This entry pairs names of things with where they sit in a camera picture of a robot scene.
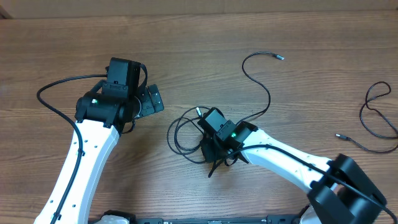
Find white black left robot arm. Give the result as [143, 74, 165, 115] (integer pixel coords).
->
[35, 57, 164, 223]

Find thin black usb cable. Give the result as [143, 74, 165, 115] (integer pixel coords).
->
[166, 51, 285, 165]

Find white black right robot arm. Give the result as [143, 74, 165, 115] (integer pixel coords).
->
[198, 108, 387, 223]

